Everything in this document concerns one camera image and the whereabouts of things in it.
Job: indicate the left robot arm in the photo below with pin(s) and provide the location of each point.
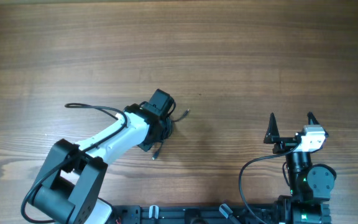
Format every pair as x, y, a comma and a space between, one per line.
68, 184

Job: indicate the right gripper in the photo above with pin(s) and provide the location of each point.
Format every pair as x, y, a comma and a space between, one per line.
288, 142

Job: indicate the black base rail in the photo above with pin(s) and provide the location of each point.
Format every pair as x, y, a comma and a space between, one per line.
134, 214

